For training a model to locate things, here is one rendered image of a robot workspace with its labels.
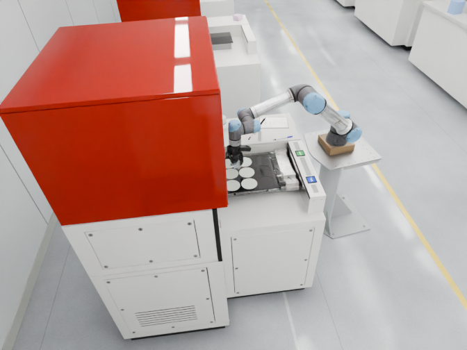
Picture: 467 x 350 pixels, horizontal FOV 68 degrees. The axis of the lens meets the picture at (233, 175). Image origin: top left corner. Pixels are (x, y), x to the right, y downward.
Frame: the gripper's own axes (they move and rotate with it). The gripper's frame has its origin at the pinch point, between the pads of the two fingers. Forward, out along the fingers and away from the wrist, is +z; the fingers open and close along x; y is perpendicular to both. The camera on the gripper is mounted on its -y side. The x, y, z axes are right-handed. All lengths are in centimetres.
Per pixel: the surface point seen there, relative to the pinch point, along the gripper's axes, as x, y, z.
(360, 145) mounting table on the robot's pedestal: 30, -90, 10
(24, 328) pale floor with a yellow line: -48, 159, 92
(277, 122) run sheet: -16, -50, -5
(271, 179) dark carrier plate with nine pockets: 21.0, -9.5, 2.1
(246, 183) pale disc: 13.8, 5.0, 2.0
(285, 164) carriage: 14.7, -28.7, 4.0
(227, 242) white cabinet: 30, 34, 21
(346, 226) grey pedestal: 38, -86, 90
